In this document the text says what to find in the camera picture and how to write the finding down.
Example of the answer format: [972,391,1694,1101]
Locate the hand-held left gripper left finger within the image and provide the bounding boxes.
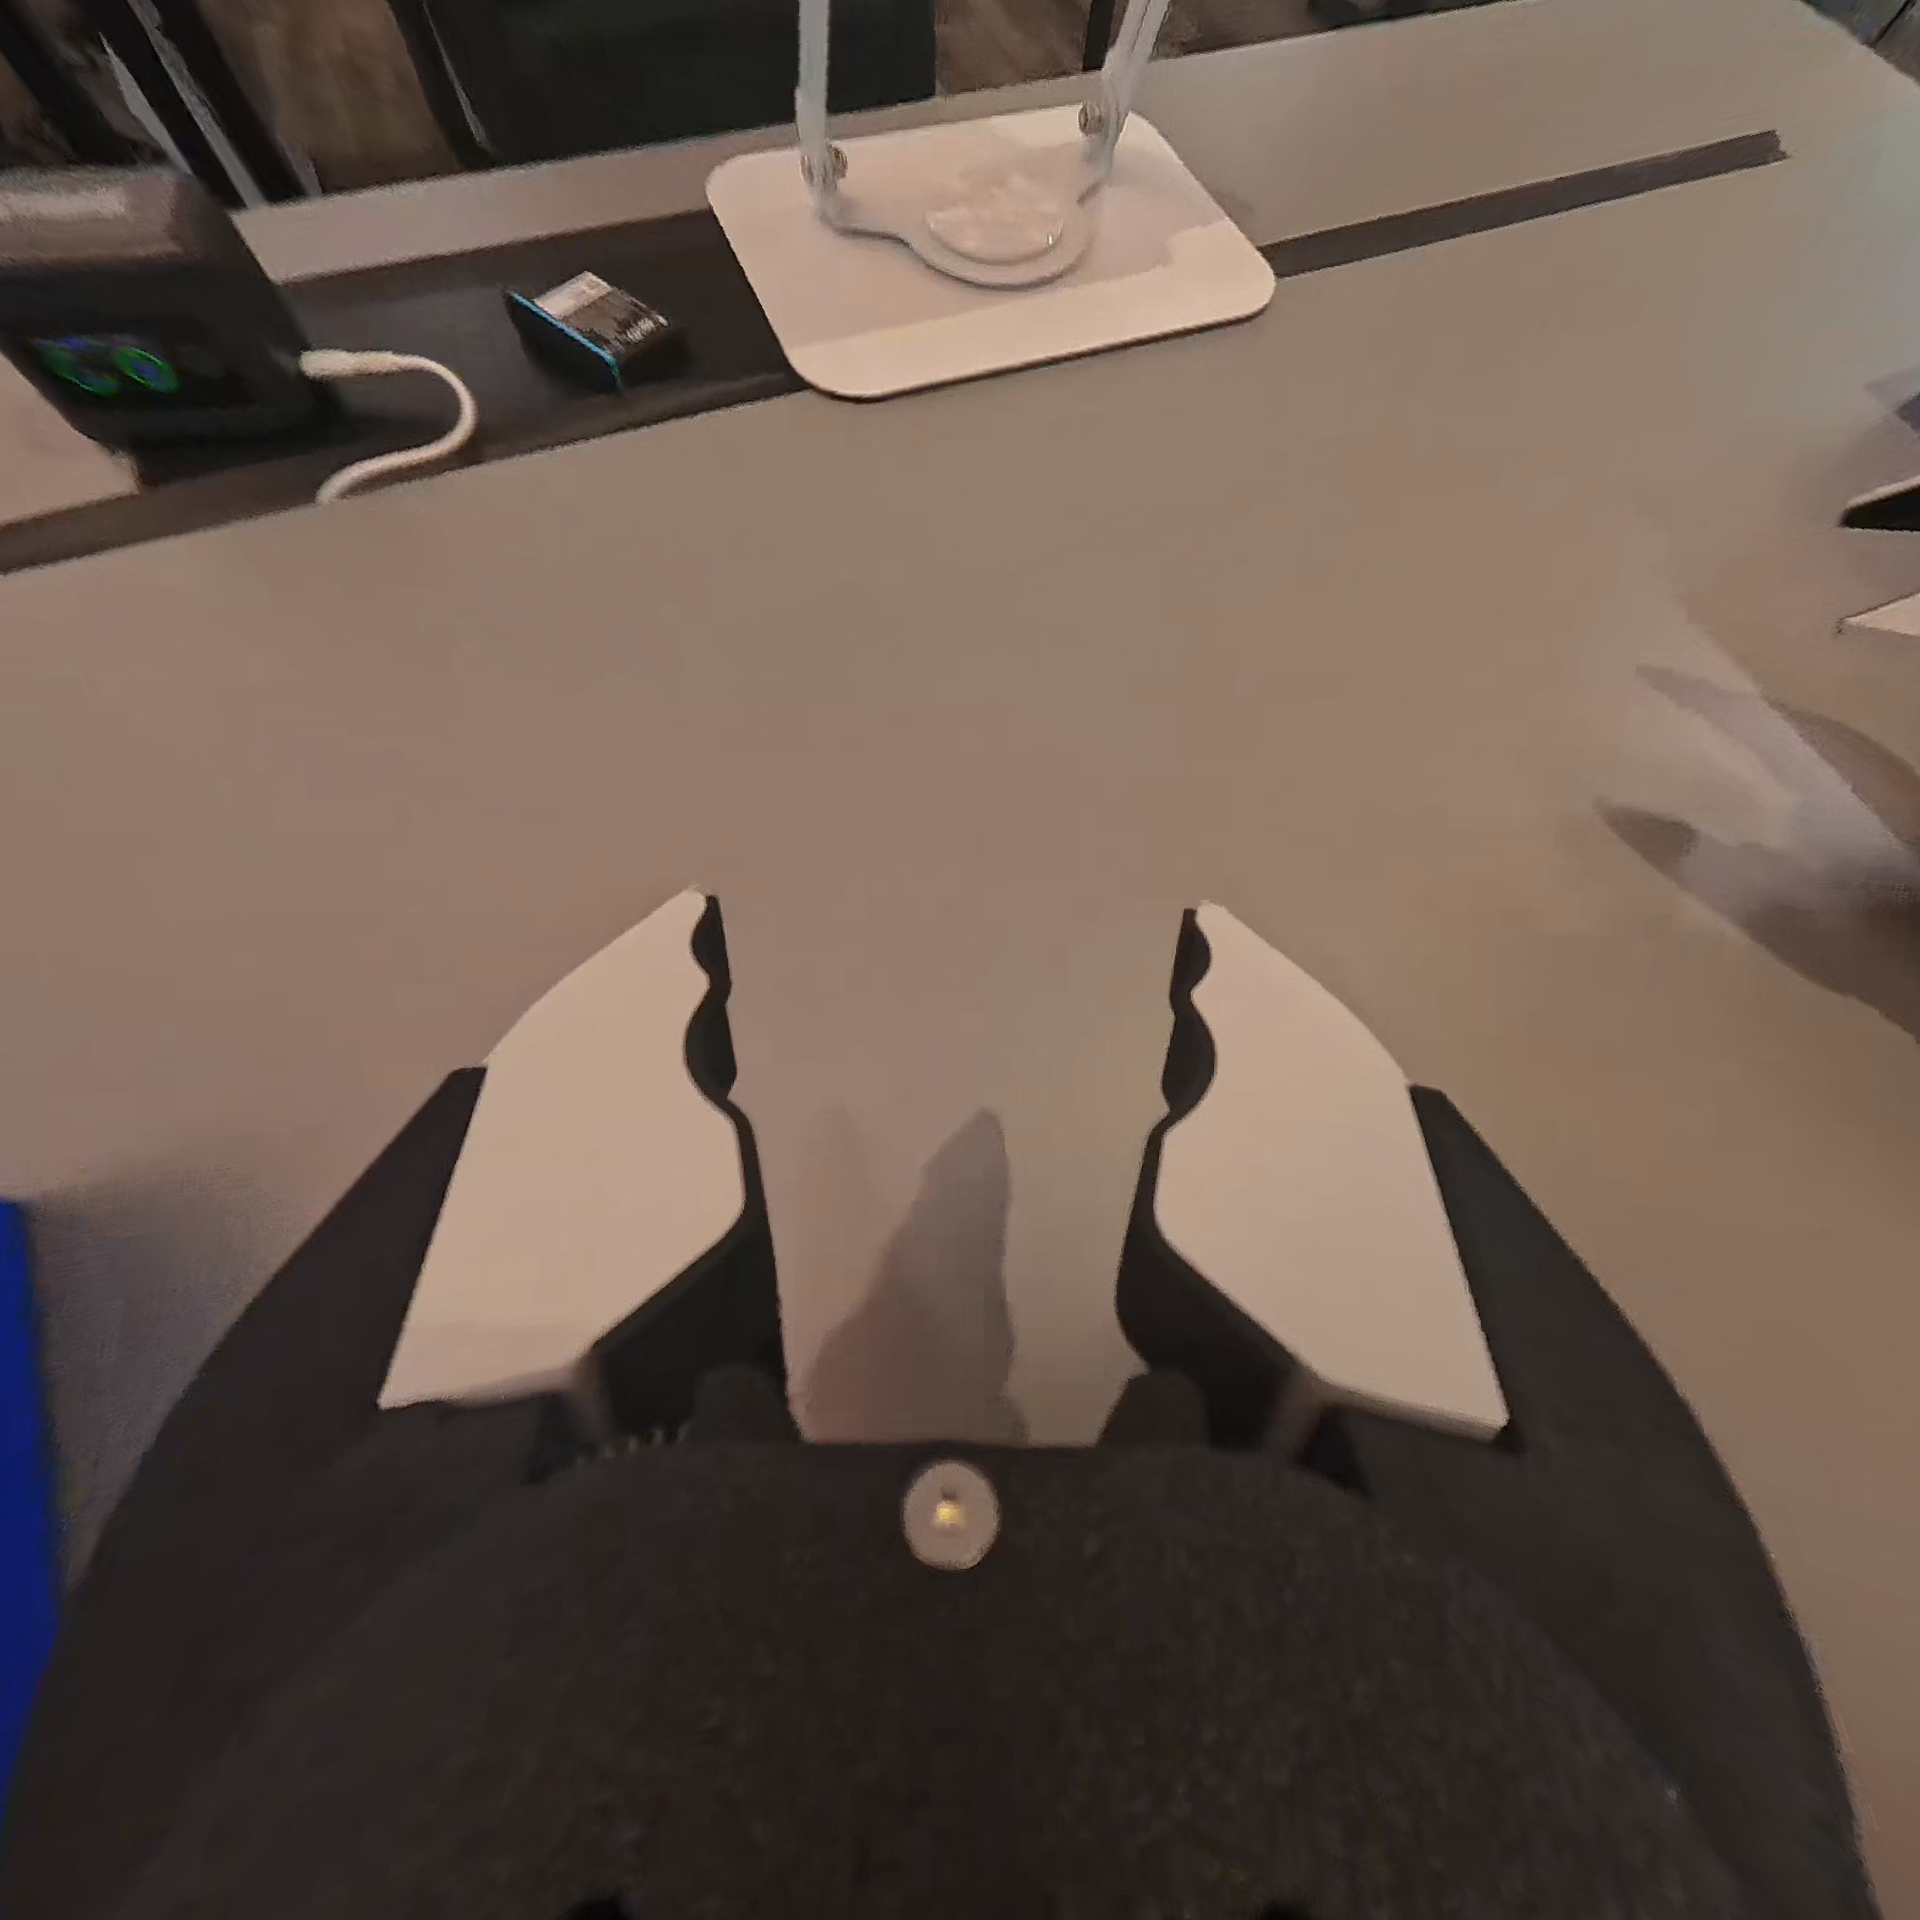
[374,886,784,1420]

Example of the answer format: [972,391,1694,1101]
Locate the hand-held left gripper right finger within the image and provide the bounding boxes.
[1117,902,1510,1460]

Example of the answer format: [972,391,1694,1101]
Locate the blue plastic bin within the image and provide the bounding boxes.
[0,1199,61,1772]

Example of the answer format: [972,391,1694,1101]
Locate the small black battery pack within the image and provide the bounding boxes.
[502,271,687,396]

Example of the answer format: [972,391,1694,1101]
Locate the black office chair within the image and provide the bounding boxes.
[391,0,932,167]

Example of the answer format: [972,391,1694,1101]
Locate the white charging cable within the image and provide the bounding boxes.
[300,348,480,506]

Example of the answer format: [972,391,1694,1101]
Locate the black device with green ring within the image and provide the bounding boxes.
[0,165,319,449]

